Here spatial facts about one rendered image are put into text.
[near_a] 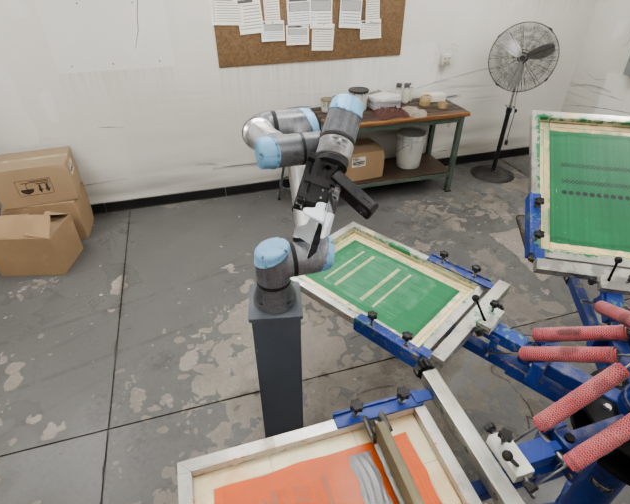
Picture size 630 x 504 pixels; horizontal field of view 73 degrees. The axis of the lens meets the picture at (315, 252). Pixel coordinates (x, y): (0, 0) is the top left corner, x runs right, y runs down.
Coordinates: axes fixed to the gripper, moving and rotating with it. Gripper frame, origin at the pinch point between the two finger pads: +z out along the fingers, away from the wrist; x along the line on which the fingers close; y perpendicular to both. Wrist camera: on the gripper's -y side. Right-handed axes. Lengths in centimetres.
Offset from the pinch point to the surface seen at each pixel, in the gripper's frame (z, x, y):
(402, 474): 41, -39, -42
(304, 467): 48, -57, -20
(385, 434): 33, -47, -39
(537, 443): 24, -40, -81
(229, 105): -206, -292, 87
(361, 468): 44, -53, -35
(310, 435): 39, -59, -20
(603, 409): 8, -46, -108
